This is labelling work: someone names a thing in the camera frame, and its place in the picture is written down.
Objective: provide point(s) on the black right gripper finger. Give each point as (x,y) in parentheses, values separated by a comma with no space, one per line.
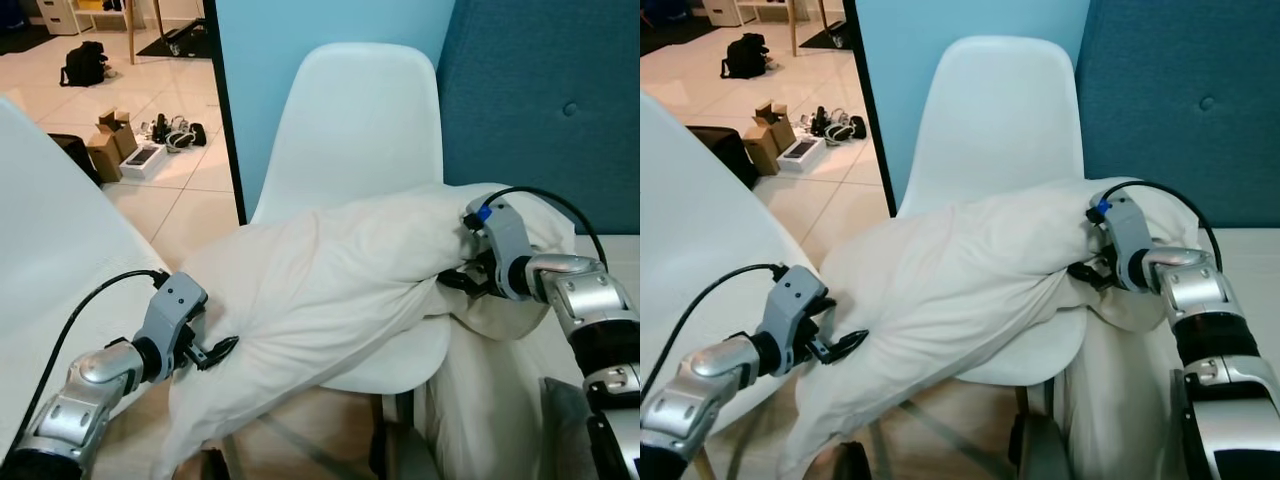
(1080,273)
(452,281)

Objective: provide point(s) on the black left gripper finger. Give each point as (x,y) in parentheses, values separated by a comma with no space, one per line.
(222,345)
(210,360)
(837,355)
(850,340)

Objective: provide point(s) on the white pillow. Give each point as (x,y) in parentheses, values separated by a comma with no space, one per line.
(320,300)
(940,300)

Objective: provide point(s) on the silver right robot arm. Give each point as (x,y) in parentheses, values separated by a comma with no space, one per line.
(600,320)
(1220,330)

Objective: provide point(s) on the bed with white sheet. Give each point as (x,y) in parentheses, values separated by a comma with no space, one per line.
(1120,400)
(490,400)

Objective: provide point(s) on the white flat box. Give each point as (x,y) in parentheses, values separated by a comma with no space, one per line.
(802,153)
(143,162)

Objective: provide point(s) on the blue upholstered headboard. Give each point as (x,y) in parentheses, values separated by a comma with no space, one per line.
(1180,100)
(540,100)

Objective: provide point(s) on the brown cardboard box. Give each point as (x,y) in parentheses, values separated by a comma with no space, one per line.
(768,135)
(108,145)

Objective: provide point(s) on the black white headset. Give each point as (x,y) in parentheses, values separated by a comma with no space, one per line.
(180,133)
(840,125)

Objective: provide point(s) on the black fabric object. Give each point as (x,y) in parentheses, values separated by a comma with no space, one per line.
(78,155)
(725,150)

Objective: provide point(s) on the black bag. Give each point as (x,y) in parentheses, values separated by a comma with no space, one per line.
(85,65)
(747,55)

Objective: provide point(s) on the black floor mat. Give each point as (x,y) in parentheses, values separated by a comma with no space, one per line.
(180,42)
(830,35)

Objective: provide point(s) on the wooden table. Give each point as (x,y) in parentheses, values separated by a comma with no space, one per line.
(793,25)
(130,30)

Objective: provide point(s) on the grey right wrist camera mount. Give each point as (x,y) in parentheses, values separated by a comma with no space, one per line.
(508,240)
(1130,235)

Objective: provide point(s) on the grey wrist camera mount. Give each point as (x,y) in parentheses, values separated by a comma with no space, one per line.
(172,300)
(508,240)
(1130,235)
(795,295)

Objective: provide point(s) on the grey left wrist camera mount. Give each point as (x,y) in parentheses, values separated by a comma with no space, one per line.
(795,295)
(172,300)

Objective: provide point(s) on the black door frame edge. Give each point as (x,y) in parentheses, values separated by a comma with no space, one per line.
(225,110)
(870,100)

